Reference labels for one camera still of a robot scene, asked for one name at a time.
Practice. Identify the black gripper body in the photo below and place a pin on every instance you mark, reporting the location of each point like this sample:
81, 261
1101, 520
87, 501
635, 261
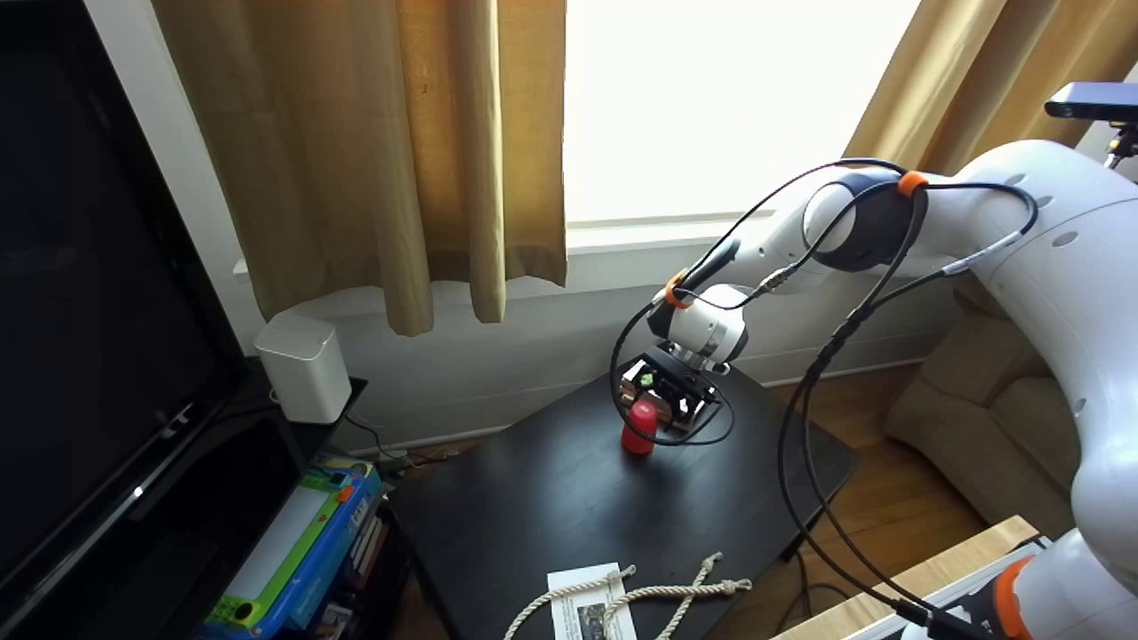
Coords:
663, 377

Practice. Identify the pink plastic cup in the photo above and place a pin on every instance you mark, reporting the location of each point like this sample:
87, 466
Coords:
640, 428

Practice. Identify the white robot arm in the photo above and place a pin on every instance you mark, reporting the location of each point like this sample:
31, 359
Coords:
1050, 234

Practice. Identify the black side table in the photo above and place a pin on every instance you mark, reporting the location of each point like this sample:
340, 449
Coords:
560, 490

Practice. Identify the white picture card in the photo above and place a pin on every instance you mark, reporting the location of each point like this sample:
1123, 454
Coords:
588, 602

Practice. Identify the beige sofa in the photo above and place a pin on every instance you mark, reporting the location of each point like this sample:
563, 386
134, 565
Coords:
991, 416

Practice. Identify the white small speaker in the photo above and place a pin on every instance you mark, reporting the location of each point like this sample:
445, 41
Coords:
305, 367

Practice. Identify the tan left curtain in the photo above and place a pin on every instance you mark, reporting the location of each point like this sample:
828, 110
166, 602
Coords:
388, 144

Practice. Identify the tan curtain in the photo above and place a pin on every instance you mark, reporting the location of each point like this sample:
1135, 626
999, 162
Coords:
388, 144
974, 73

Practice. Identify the black tv stand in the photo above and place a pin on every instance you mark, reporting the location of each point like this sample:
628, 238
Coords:
134, 533

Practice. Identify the tan right curtain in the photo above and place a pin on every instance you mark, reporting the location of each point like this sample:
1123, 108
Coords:
974, 73

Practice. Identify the blue green game box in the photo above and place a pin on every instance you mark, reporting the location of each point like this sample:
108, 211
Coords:
295, 559

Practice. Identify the black television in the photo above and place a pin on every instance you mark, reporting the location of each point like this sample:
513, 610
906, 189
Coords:
112, 338

